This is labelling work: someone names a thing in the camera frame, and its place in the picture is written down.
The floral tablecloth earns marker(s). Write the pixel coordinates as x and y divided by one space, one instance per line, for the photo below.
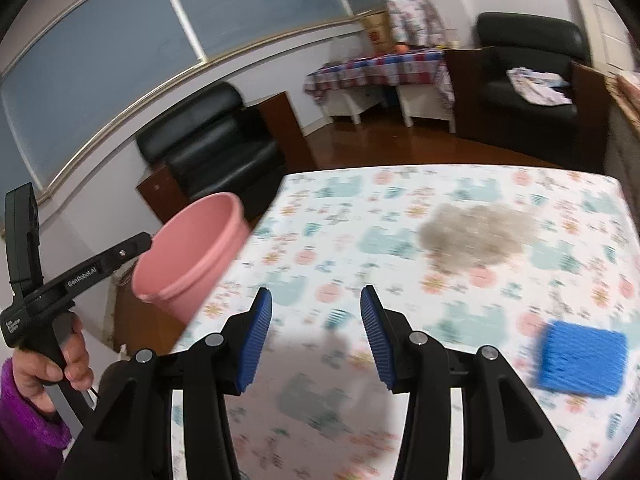
400 195

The white patterned cloth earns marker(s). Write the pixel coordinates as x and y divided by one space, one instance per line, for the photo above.
537 85

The brown paper bag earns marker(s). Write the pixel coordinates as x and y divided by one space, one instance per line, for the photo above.
377 32

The blue foam net pad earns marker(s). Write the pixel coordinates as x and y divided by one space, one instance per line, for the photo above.
582 360

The person's left hand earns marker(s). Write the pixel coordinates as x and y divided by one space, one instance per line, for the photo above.
45 370

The pink plastic bucket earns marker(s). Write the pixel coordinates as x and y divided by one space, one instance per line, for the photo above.
200 245

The checked tablecloth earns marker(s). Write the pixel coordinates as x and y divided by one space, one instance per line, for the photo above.
380 67

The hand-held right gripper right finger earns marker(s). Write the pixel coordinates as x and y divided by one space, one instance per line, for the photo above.
377 345

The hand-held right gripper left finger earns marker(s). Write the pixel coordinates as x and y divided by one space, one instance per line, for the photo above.
255 345

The white small table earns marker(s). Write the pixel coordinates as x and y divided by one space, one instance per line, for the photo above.
425 102

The black leather armchair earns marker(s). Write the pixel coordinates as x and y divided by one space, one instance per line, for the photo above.
530 35
210 140

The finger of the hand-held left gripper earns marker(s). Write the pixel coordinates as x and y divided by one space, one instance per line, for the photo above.
95 275

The brown patterned bed blanket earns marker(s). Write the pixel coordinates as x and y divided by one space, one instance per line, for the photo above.
627 125

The orange fruit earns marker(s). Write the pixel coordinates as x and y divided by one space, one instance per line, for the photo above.
401 48

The hanging floral jacket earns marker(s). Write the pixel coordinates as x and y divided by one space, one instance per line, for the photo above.
412 5

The large blue-grey window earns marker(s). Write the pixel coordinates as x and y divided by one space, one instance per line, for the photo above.
125 35

